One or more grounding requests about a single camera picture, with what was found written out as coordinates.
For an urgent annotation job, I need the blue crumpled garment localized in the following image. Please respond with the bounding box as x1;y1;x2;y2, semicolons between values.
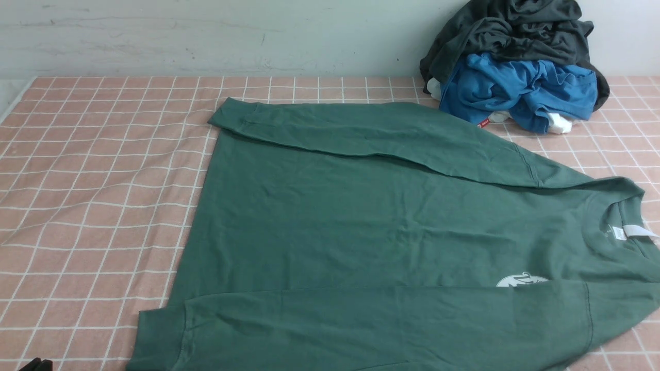
439;53;599;134

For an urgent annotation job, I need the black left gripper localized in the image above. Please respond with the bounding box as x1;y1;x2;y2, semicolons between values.
19;358;53;371

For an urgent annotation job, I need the pink checkered tablecloth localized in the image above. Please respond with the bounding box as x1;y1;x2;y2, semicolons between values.
0;76;660;371

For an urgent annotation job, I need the green long-sleeved shirt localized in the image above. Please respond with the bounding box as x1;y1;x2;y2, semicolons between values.
126;98;658;370

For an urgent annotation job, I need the dark grey crumpled garment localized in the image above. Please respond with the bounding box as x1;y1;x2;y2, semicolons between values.
419;1;611;110

